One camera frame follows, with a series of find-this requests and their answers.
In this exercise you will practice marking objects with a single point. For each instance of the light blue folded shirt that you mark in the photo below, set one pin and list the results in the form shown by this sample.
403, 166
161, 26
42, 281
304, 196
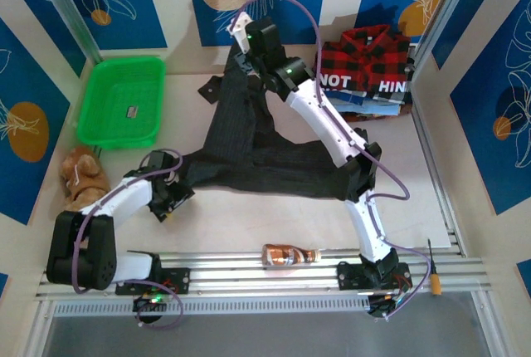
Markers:
373, 109

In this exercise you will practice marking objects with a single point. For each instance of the brown plaid folded shirt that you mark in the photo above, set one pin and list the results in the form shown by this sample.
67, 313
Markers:
365, 118

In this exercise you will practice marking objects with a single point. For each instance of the royal blue folded shirt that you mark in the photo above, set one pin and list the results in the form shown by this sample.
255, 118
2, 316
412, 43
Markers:
352, 97

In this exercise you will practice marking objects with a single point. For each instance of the green plastic basket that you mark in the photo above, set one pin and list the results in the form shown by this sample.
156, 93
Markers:
103, 95

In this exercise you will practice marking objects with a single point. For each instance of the red black plaid folded shirt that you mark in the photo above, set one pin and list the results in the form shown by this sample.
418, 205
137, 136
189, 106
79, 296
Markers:
365, 58

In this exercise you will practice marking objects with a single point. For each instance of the brown teddy bear plush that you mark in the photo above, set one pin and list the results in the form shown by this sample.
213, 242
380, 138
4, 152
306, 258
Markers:
83, 178

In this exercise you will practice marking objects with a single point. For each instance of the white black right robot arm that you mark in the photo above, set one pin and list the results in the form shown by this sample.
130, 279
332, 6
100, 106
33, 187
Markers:
319, 116

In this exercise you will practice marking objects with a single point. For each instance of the small printed card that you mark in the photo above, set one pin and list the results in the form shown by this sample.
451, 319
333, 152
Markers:
132, 112

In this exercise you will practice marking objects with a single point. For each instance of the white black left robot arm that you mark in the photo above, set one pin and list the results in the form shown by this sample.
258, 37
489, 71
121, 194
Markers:
124, 195

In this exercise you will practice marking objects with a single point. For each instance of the black shorts garment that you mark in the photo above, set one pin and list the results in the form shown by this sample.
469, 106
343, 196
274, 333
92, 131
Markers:
232, 124

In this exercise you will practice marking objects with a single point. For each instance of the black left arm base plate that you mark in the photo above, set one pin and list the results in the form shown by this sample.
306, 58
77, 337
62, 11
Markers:
178, 280

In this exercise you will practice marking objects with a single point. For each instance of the aluminium rail base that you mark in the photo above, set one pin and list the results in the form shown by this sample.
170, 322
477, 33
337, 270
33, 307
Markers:
249, 278

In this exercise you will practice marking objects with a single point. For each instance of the aluminium frame post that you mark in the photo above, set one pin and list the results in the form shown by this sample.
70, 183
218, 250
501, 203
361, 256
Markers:
66, 8
444, 16

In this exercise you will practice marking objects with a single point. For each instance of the brown plastic drink bottle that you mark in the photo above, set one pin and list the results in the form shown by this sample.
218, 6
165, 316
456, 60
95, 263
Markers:
286, 255

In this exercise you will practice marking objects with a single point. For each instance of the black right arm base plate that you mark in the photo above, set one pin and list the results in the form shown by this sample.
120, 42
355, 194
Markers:
350, 276

